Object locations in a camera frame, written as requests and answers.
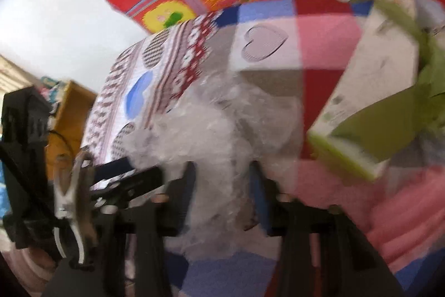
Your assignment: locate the clear plastic bag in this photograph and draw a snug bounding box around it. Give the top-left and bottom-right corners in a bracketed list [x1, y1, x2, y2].
[122, 73, 302, 260]

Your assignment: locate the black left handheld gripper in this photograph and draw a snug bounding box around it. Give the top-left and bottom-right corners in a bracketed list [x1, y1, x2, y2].
[0, 84, 165, 253]

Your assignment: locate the silver metal spring clamp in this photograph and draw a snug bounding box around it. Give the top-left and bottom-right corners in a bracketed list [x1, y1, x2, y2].
[53, 150, 98, 267]

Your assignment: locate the pink folded paper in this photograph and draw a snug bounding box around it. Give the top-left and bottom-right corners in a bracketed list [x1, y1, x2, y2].
[364, 167, 445, 275]

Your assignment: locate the wooden desk with shelves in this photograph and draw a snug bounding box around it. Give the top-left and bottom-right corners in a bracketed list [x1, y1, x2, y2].
[45, 81, 97, 180]

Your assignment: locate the green and white box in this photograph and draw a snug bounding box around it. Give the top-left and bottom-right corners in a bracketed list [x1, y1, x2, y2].
[307, 0, 444, 181]

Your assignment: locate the beige curtain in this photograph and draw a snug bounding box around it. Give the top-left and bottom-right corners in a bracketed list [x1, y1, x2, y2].
[0, 57, 33, 96]

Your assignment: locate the patterned heart bed sheet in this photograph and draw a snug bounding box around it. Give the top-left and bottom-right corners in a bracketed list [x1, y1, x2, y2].
[81, 0, 445, 297]

